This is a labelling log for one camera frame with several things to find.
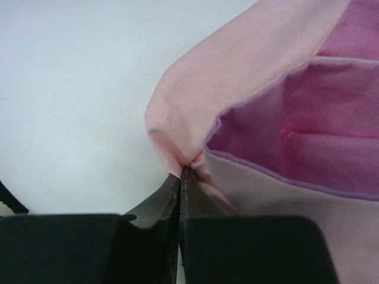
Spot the purple princess pillowcase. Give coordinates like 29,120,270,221
145,1,378,283

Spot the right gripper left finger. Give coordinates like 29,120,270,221
1,175,179,283

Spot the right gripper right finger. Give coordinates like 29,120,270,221
180,167,338,283

